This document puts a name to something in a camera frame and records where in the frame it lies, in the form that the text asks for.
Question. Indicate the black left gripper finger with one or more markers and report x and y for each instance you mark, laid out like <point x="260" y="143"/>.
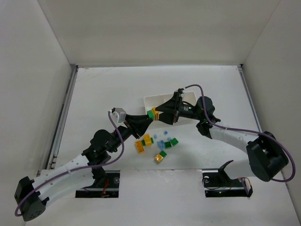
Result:
<point x="141" y="126"/>
<point x="136" y="119"/>

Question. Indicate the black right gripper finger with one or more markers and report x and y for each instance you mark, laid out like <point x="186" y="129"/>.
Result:
<point x="169" y="103"/>
<point x="167" y="118"/>

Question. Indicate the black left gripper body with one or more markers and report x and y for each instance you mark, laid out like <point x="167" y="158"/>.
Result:
<point x="131" y="127"/>

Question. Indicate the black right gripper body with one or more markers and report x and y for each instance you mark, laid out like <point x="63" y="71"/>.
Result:
<point x="176" y="108"/>

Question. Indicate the yellow sloped lego brick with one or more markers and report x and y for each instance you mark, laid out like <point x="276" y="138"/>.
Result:
<point x="155" y="114"/>

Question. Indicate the green lego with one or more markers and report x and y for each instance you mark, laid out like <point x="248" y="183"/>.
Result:
<point x="163" y="154"/>
<point x="143" y="142"/>

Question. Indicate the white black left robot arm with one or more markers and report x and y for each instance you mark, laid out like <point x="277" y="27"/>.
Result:
<point x="33" y="196"/>

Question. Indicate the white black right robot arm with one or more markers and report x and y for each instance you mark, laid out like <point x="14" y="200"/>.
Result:
<point x="265" y="157"/>

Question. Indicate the white divided plastic container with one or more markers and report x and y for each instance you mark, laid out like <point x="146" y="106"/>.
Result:
<point x="154" y="101"/>

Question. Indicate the yellow rectangular lego brick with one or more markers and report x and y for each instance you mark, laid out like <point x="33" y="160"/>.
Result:
<point x="139" y="147"/>

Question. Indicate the green square lego brick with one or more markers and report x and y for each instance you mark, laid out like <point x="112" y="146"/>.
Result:
<point x="174" y="141"/>

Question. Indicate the light blue lego plate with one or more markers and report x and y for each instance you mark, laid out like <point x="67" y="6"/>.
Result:
<point x="161" y="145"/>

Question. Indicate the green lego beside yellow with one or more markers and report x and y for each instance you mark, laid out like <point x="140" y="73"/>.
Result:
<point x="163" y="154"/>

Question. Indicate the yellow small lego brick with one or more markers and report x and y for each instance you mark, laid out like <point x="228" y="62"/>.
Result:
<point x="158" y="158"/>

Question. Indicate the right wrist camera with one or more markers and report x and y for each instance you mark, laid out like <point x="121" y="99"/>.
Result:
<point x="180" y="91"/>

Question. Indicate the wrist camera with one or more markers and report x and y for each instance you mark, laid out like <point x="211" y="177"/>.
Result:
<point x="180" y="91"/>
<point x="118" y="115"/>

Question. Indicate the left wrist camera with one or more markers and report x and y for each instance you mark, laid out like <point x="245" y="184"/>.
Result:
<point x="118" y="115"/>

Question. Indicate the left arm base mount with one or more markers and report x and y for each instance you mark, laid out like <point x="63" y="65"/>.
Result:
<point x="107" y="188"/>

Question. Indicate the right aluminium rail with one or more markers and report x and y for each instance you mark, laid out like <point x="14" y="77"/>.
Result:
<point x="242" y="76"/>

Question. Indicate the aluminium rail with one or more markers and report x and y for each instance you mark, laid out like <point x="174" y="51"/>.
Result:
<point x="58" y="134"/>
<point x="242" y="76"/>

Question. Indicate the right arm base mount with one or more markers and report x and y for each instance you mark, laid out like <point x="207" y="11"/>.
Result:
<point x="217" y="184"/>

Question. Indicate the left aluminium rail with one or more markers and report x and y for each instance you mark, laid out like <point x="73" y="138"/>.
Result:
<point x="58" y="134"/>

